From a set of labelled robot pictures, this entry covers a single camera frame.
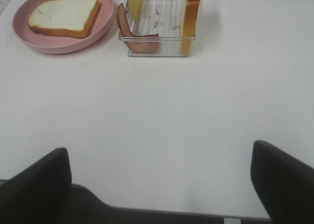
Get pink round plate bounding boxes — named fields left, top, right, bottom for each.
left=12, top=0, right=114, bottom=54

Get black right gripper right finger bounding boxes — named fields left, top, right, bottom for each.
left=250, top=140, right=314, bottom=224

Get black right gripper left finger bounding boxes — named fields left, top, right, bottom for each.
left=0, top=148, right=72, bottom=224

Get bread slice in right container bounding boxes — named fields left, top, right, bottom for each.
left=180, top=0, right=201, bottom=56

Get bacon strip from container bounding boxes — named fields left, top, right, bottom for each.
left=116, top=3, right=159, bottom=53

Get bread slice from container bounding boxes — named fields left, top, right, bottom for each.
left=27, top=0, right=100, bottom=38

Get yellow cheese slice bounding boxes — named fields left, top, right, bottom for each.
left=128, top=0, right=143, bottom=22

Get clear plastic right container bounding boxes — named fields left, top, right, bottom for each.
left=118, top=0, right=195, bottom=57

